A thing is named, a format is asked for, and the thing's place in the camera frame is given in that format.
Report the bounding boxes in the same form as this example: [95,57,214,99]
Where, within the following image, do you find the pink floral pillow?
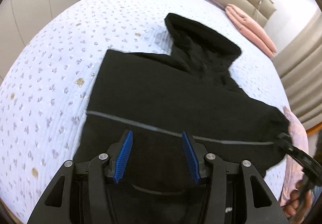
[278,105,309,208]

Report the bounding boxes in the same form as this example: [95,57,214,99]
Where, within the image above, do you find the beige pleated curtain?
[273,10,321,129]

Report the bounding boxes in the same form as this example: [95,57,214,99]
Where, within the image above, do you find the lavender floral quilted bedspread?
[1,0,289,223]

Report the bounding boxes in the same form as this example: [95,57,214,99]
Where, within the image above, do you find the white wardrobe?
[0,0,106,84]

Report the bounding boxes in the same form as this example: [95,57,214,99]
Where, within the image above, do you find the person's right hand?
[282,180,315,224]

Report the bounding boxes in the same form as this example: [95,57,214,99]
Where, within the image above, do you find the folded pink blanket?
[225,4,277,59]

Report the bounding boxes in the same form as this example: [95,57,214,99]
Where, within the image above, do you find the black garment with grey trim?
[74,13,289,223]

